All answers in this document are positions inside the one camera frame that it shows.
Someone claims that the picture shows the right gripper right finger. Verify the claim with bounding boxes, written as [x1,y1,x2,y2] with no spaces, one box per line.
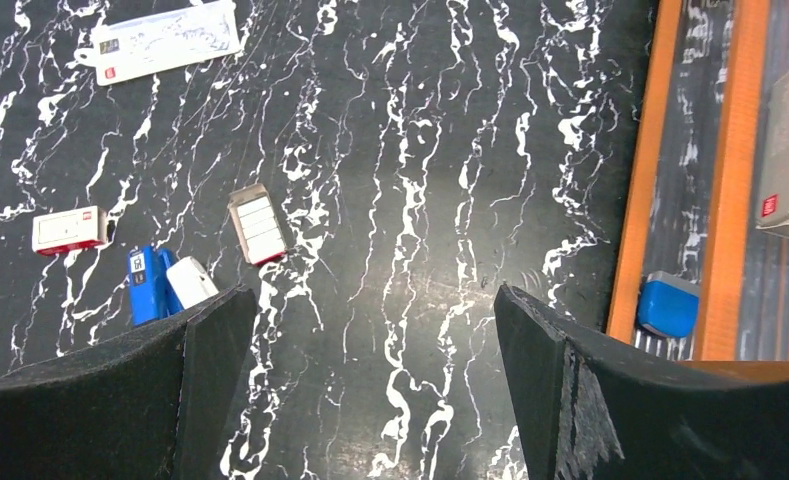
[494,285,789,479]

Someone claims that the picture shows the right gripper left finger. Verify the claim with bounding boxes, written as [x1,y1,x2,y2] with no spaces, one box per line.
[0,286,258,479]

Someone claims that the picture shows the small white stapler remover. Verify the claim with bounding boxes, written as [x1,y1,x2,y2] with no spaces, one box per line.
[166,256,219,309]

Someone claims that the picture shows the red white staple box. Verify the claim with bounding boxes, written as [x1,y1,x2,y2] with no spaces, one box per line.
[31,206,109,256]

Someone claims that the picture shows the silver staple strips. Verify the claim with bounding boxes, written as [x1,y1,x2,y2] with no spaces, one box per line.
[228,183,288,267]

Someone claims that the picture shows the blue item on rack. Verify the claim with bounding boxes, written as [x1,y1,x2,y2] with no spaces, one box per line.
[636,271,700,338]

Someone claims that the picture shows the orange wooden rack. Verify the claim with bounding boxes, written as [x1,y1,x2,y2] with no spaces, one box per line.
[606,1,789,361]

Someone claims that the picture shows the white plastic package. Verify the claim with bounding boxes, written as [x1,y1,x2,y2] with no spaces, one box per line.
[74,1,241,86]

